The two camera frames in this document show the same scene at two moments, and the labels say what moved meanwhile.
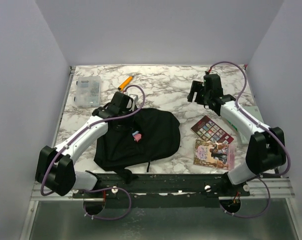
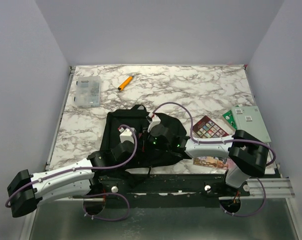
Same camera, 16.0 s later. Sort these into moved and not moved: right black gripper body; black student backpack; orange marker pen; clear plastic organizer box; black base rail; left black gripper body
Moved: right black gripper body; black student backpack; left black gripper body
Not moved: orange marker pen; black base rail; clear plastic organizer box
